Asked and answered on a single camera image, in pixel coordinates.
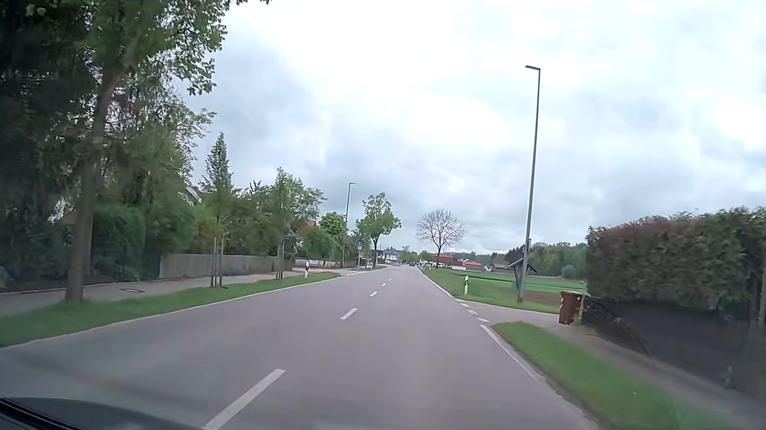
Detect leafy green tree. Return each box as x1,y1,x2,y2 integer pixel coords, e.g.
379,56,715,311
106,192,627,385
351,190,405,271

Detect bare tree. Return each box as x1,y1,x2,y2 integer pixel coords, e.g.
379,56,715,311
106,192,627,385
412,206,469,271

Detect red-roofed buildings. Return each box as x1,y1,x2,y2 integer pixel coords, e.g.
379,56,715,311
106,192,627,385
432,252,510,276

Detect green field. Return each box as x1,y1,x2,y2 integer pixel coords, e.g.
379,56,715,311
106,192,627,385
419,263,589,318

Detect grey asphalt road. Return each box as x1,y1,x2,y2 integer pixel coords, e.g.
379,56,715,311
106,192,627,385
0,219,663,430

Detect small roofed wayside shrine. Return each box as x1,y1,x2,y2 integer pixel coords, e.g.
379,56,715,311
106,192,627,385
501,255,540,294

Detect young staked tree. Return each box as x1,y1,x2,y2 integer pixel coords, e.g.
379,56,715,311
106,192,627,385
189,131,245,290

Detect grey wooden fence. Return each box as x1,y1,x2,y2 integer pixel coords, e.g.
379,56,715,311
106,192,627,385
158,243,295,295

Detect distant wood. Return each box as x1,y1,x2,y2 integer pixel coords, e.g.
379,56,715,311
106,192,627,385
470,231,591,282

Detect brown wheelie bin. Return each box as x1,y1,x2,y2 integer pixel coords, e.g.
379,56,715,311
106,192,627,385
555,290,584,328

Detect grass verge with path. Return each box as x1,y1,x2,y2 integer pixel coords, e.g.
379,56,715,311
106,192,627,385
481,317,766,430

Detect grass verge strip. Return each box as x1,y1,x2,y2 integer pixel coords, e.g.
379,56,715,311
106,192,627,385
0,233,343,409

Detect large leafy tree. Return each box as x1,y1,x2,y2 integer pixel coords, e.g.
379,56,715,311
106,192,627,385
0,0,330,330

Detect dark mesh fence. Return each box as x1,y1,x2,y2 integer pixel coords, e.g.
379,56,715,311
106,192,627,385
573,277,766,404

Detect tall trimmed hedge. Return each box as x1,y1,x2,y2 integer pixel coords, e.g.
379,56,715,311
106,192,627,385
578,189,766,325

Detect grey pavement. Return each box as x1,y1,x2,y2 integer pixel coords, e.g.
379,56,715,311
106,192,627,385
0,229,320,373

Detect row of trees and bushes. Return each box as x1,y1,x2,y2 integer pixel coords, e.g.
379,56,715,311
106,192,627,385
0,0,380,344

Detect distant lamp post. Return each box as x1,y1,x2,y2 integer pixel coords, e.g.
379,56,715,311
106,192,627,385
338,181,356,269

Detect tall grey lamp post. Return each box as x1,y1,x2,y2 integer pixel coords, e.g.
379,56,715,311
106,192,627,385
499,65,551,304

